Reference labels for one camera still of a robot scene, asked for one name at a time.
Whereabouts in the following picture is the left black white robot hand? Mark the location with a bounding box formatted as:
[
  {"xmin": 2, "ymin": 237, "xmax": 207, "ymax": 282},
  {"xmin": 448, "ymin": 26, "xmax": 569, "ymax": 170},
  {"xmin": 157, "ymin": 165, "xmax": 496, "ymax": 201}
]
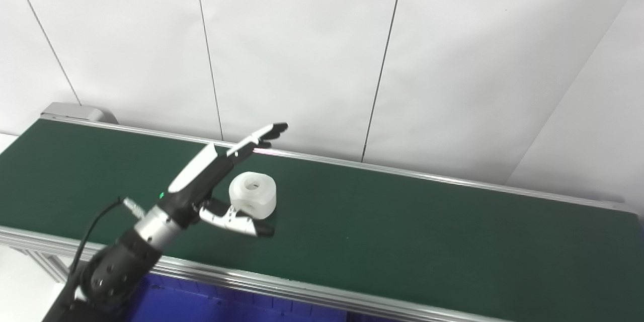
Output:
[{"xmin": 157, "ymin": 122, "xmax": 289, "ymax": 238}]

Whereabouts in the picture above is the white cylindrical plastic part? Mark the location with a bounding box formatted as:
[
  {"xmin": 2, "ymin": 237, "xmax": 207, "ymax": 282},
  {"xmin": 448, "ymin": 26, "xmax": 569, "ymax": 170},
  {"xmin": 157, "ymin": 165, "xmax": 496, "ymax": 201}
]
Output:
[{"xmin": 229, "ymin": 172, "xmax": 278, "ymax": 220}]

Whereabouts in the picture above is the blue plastic bin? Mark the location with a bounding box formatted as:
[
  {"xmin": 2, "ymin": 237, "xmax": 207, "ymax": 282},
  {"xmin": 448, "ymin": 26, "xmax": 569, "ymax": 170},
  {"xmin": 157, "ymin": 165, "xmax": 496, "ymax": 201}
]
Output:
[{"xmin": 123, "ymin": 274, "xmax": 348, "ymax": 322}]

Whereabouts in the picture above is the grey conveyor motor housing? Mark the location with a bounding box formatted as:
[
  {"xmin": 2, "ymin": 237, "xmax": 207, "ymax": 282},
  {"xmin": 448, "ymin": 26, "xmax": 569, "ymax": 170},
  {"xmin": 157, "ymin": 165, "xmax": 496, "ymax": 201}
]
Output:
[{"xmin": 40, "ymin": 102, "xmax": 119, "ymax": 125}]

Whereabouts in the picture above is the green conveyor belt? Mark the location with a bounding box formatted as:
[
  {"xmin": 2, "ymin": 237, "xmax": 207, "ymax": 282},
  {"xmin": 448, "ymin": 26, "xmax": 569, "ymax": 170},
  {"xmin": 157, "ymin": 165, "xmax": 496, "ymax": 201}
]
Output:
[
  {"xmin": 0, "ymin": 120, "xmax": 644, "ymax": 322},
  {"xmin": 0, "ymin": 115, "xmax": 644, "ymax": 322}
]

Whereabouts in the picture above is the aluminium conveyor leg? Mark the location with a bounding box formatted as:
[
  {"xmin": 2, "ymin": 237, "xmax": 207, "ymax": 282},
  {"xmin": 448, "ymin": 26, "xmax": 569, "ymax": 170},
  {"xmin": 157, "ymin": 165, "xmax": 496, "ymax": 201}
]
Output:
[{"xmin": 18, "ymin": 247, "xmax": 71, "ymax": 283}]

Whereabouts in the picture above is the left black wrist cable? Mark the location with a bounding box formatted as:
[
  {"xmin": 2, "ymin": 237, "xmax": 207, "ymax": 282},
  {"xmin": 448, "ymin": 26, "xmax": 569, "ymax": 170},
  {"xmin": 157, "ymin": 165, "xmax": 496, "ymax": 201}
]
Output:
[{"xmin": 68, "ymin": 196, "xmax": 146, "ymax": 282}]

